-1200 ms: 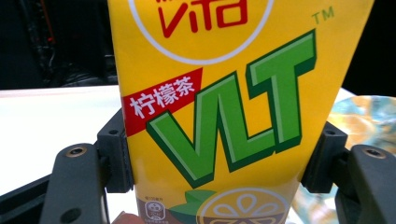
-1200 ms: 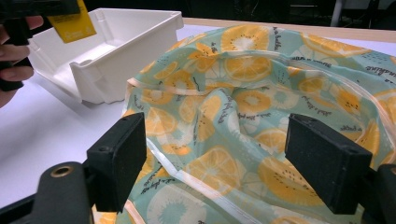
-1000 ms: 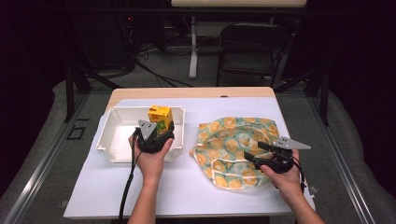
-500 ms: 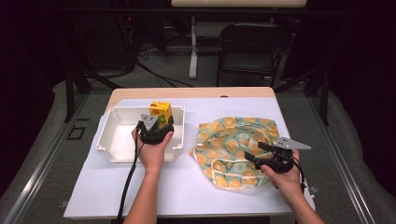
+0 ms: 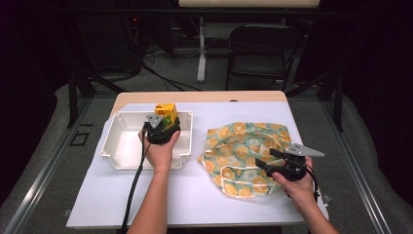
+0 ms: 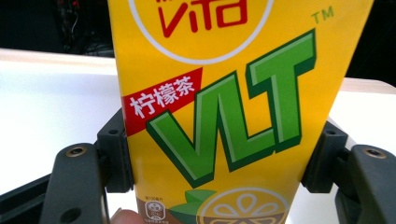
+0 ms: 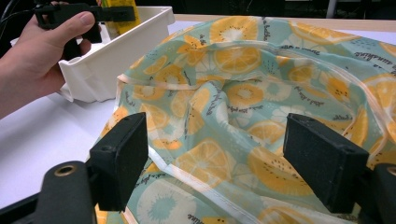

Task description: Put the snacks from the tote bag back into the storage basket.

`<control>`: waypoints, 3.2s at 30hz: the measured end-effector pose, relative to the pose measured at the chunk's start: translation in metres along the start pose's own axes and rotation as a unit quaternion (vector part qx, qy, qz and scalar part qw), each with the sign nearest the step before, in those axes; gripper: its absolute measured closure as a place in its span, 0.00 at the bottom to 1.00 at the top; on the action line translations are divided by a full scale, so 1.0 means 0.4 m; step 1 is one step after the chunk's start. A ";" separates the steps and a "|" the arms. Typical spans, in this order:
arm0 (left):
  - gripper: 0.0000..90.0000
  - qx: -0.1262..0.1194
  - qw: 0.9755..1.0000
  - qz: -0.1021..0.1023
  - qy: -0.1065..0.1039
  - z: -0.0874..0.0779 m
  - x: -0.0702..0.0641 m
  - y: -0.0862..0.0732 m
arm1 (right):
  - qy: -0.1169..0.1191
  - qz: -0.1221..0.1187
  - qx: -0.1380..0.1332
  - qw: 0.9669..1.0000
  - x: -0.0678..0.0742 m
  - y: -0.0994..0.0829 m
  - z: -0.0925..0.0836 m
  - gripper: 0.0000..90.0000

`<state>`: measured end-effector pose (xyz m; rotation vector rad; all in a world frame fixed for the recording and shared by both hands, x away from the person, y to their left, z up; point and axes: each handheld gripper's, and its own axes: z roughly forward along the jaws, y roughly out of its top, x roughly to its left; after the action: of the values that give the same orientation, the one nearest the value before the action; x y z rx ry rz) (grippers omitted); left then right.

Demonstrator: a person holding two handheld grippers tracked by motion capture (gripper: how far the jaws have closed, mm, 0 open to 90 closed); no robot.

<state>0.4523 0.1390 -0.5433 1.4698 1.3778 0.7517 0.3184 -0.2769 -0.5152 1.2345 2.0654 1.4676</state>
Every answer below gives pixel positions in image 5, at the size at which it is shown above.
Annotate citrus print fabric bag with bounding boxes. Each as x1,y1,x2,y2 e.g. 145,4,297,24
198,121,293,199

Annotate yellow box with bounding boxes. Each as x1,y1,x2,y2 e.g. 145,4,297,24
154,102,179,129

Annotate person's left hand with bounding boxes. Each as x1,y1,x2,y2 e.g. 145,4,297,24
137,127,182,174

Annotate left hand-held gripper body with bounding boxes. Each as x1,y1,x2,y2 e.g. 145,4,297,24
142,113,181,145

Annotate person's right hand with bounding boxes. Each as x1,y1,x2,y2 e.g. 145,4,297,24
271,155,316,210

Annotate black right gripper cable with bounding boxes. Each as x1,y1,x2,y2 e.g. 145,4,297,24
304,163,321,203

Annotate black metal stand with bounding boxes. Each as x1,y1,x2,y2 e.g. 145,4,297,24
285,69,345,133
62,16,128,130

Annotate black floor cables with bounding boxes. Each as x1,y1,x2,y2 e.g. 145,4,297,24
130,19,204,93

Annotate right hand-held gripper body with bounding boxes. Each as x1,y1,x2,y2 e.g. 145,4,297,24
280,142,326,182

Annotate white table cover sheet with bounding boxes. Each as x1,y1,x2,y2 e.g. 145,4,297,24
66,100,329,229

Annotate wooden table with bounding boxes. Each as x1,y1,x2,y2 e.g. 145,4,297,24
66,90,329,229

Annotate white table leg post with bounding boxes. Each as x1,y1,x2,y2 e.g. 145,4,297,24
197,16,207,84

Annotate aluminium floor rail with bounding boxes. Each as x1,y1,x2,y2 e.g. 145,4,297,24
3,97,94,234
319,98,393,234

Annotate black folding chair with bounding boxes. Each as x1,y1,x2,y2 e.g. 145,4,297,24
225,22,301,93

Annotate white plastic bin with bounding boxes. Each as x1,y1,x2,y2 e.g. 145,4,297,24
99,110,194,172

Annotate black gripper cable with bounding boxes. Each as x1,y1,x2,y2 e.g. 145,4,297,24
304,163,321,203
120,121,152,234

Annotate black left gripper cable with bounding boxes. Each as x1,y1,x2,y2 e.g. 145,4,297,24
120,121,152,234

